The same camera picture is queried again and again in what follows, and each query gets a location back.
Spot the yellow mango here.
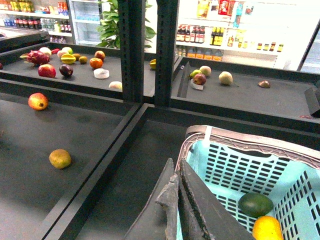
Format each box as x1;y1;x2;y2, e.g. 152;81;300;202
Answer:
252;216;284;240

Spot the brown basket handle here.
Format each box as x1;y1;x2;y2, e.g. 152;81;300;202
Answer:
175;125;320;171

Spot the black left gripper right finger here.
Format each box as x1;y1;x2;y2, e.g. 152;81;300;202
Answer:
178;160;254;240

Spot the brown kiwi fruit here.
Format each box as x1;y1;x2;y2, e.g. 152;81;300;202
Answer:
49;149;72;169

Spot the white shelf with bottles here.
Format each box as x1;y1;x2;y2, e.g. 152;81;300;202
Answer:
175;0;320;71

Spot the green avocado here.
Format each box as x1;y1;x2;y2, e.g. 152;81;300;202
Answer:
238;192;274;218

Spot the light blue plastic basket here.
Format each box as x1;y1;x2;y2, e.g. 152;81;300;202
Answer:
183;140;320;240

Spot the pink dragon fruit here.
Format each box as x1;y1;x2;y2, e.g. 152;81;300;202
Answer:
20;50;51;66

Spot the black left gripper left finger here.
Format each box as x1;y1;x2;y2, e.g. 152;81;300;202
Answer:
124;158;179;240

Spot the green potted plant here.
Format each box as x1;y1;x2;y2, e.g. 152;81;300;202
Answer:
97;0;156;49

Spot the red yellow mango fruit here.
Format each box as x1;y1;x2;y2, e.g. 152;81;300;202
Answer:
28;92;49;111

